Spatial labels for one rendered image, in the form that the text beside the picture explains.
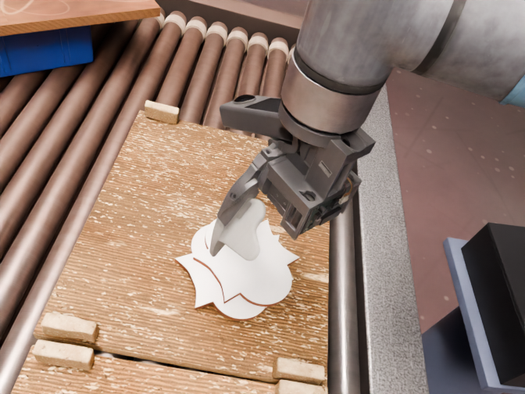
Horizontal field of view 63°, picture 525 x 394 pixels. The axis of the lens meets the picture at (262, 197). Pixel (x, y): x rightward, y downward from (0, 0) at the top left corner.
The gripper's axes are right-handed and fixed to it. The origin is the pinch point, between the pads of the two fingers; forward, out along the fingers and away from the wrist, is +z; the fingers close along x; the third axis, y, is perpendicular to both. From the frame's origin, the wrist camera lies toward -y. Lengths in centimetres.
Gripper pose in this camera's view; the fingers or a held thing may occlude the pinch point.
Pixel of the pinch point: (259, 224)
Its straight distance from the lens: 52.9
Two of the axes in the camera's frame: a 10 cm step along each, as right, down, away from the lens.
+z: -2.1, 6.2, 7.6
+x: 7.7, -3.7, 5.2
